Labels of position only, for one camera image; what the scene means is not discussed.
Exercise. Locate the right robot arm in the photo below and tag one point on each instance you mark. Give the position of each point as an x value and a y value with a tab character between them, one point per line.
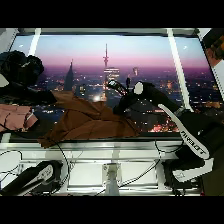
196	128

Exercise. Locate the pink garment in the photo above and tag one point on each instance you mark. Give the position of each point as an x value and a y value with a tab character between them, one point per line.
15	117

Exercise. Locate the silver frame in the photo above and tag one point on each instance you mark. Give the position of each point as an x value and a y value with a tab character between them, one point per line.
100	166

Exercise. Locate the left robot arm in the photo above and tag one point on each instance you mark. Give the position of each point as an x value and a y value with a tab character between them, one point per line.
30	176

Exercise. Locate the brown garment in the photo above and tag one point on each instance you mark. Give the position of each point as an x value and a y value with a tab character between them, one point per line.
88	121

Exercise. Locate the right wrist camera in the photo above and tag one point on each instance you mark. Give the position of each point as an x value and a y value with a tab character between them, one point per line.
116	86

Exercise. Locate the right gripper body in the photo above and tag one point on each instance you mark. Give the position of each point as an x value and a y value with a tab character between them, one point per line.
124	104

